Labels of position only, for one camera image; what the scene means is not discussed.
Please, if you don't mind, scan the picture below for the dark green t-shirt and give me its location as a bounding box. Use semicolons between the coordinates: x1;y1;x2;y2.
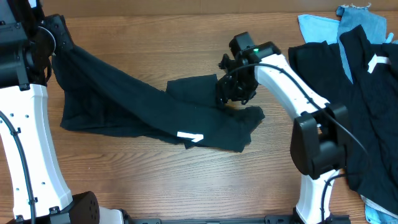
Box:
52;47;264;152

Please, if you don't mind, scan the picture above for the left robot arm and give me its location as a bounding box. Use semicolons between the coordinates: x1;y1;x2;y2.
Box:
1;0;128;224

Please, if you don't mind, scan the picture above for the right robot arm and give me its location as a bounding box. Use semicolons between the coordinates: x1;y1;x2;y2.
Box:
216;32;352;223

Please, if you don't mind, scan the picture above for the light blue shirt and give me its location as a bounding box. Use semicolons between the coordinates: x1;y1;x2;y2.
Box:
298;14;340;44

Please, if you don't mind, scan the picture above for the blue denim garment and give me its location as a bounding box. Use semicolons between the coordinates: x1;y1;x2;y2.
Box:
336;4;394;83

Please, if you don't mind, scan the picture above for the black t-shirt pile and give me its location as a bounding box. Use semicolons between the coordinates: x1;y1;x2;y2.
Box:
288;26;397;214

